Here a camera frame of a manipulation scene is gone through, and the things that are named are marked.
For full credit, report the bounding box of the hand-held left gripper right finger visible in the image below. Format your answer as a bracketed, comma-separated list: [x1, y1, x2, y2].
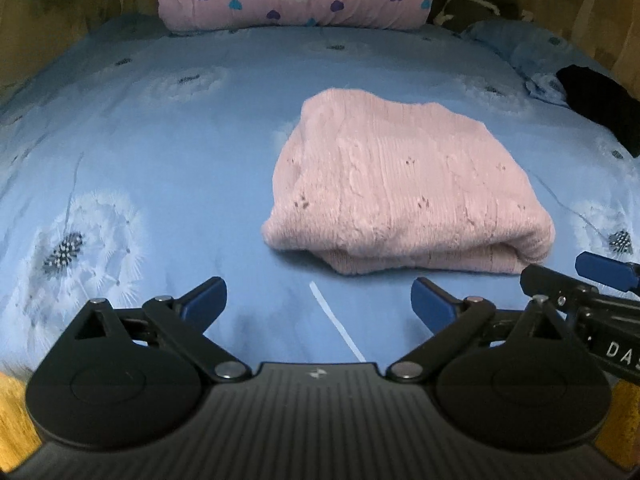
[385, 276, 576, 382]

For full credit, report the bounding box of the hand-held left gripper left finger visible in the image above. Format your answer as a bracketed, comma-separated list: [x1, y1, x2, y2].
[75, 276, 253, 382]

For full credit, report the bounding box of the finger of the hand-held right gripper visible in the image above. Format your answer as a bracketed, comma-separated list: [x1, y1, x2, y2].
[574, 251, 640, 297]
[520, 263, 599, 308]

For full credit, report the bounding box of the pink knit cardigan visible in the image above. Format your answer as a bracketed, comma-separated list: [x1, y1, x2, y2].
[261, 87, 557, 277]

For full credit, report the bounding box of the white strip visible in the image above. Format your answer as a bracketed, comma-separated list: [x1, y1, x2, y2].
[309, 281, 368, 363]

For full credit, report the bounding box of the blue dandelion bed sheet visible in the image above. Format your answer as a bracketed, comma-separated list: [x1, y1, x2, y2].
[0, 10, 640, 376]

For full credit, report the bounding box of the black cloth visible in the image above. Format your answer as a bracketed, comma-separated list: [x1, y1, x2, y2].
[556, 64, 640, 158]

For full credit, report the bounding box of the blue dandelion pillow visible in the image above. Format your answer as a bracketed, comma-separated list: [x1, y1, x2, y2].
[460, 20, 608, 106]

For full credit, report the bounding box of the dark patterned pillow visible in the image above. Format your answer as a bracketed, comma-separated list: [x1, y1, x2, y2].
[431, 0, 521, 33]

